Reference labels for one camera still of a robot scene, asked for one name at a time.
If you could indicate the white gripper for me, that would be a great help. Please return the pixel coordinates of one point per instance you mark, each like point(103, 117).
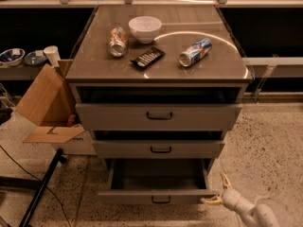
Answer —
point(230, 198)

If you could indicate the grey bottom drawer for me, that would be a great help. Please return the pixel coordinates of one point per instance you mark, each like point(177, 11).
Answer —
point(157, 181)

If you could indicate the grey drawer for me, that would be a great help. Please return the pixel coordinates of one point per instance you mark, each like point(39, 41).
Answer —
point(158, 149)
point(158, 117)
point(157, 181)

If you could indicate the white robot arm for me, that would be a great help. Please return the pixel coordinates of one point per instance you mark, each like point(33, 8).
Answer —
point(251, 214)

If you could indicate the grey middle drawer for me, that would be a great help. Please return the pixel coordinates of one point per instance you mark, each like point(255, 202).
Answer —
point(158, 149)

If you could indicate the grey drawer cabinet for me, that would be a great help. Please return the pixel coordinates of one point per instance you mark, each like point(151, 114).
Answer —
point(220, 77)

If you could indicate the grey top drawer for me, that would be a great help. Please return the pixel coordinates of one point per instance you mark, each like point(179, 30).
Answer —
point(158, 117)

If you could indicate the blue white soda can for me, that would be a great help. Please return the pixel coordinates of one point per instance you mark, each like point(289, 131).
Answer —
point(195, 52)

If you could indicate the black snack bar packet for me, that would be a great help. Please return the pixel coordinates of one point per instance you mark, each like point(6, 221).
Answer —
point(148, 58)

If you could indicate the white ceramic bowl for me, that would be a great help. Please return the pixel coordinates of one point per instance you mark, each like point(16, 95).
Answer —
point(145, 28)

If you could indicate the black metal stand leg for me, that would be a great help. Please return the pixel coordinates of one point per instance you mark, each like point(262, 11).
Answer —
point(39, 186)

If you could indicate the open cardboard box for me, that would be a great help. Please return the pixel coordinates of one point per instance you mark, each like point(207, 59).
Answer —
point(49, 104)

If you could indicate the white paper cup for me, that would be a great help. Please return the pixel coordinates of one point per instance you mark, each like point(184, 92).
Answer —
point(52, 53)

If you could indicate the blue patterned bowl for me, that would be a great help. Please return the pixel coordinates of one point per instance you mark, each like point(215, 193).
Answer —
point(12, 57)

